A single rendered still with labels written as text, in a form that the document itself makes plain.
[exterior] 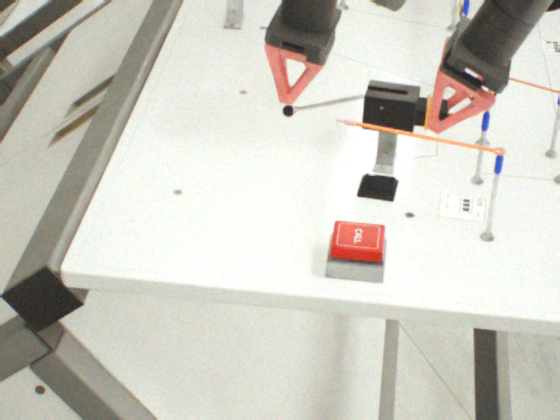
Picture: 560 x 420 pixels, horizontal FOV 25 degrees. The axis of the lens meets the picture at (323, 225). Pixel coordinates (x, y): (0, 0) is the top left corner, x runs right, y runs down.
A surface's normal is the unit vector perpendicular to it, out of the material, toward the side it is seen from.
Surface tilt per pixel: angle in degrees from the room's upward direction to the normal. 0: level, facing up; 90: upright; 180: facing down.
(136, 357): 0
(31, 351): 90
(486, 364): 90
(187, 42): 50
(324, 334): 0
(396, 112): 94
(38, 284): 90
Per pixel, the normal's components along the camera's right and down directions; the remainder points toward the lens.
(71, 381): -0.09, 0.54
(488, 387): -0.59, -0.70
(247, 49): 0.06, -0.84
